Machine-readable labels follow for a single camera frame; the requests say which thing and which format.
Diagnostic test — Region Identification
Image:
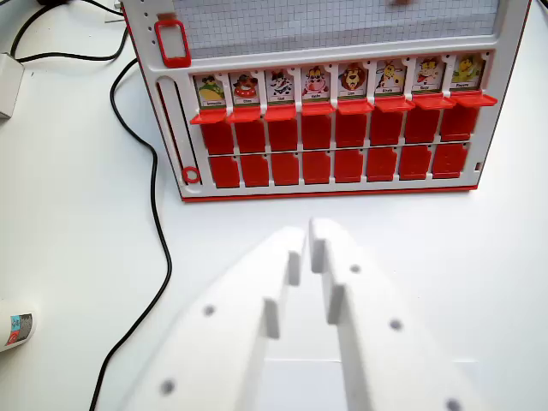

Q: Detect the thin black cable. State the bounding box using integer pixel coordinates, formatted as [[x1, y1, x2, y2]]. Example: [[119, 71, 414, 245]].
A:
[[68, 0, 126, 17]]

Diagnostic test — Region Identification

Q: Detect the white cylinder with printed label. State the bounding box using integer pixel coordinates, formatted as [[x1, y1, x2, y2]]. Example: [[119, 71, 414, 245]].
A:
[[0, 299, 39, 354]]

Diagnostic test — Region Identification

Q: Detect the red flap of tiger card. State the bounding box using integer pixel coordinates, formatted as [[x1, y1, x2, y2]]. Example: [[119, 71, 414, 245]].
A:
[[411, 92, 457, 110]]

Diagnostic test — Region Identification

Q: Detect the long black cable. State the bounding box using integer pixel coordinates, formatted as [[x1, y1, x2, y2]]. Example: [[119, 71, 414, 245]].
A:
[[88, 58, 173, 411]]

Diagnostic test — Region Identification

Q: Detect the looped black cable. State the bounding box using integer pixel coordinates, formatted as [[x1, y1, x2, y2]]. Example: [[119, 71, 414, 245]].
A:
[[9, 2, 130, 64]]

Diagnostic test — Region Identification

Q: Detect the white box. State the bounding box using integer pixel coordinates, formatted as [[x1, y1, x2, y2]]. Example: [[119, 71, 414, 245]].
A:
[[0, 52, 25, 122]]

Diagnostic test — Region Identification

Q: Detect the red and white game board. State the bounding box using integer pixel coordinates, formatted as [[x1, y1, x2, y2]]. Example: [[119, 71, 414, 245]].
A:
[[121, 0, 533, 203]]

